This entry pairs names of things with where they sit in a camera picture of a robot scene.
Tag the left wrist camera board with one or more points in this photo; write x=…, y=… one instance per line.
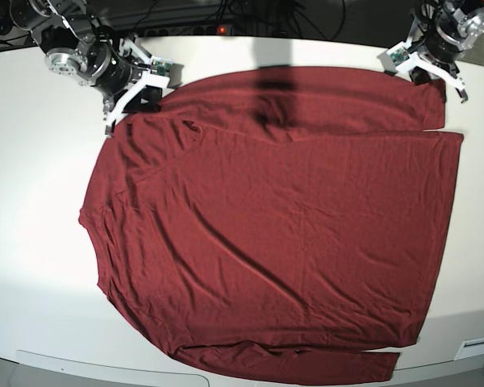
x=396, y=59

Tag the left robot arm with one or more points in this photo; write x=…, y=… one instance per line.
x=440, y=35

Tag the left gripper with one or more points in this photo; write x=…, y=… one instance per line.
x=441, y=57

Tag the dark red long-sleeve shirt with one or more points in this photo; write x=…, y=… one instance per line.
x=282, y=224

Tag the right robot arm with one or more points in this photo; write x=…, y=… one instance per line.
x=77, y=45

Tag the power strip with red switch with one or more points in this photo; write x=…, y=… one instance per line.
x=221, y=29

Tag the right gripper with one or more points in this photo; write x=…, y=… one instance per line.
x=124, y=90

